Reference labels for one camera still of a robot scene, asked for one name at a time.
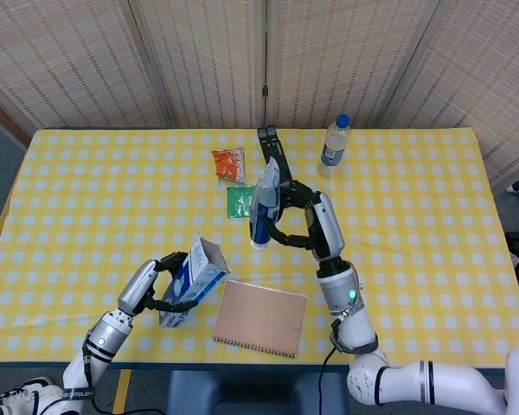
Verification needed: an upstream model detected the black cable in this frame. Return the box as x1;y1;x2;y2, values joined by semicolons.
317;319;343;415

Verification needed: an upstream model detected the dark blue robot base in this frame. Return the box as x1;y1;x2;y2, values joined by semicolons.
166;369;351;415

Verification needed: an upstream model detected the brown spiral notebook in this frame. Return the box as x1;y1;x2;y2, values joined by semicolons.
211;278;308;360

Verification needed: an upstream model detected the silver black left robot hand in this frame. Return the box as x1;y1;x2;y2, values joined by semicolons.
116;252;200;319

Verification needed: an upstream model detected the black folding stand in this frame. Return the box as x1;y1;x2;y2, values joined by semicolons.
257;124;296;188

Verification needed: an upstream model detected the clear bottle blue cap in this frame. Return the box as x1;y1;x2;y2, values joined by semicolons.
317;113;352;179

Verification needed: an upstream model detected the woven folding screen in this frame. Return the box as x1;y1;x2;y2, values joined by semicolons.
0;0;519;188

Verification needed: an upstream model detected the orange white snack packet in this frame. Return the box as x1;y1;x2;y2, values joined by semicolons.
210;146;247;185

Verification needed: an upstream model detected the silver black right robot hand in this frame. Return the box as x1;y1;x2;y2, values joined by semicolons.
263;181;347;263

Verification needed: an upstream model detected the green foil sachet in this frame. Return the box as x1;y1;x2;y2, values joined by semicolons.
226;183;257;220

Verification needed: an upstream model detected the blue white milk carton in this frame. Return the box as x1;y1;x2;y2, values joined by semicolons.
157;233;232;330

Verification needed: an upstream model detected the yellow white checked tablecloth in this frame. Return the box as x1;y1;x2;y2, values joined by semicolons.
0;128;519;369

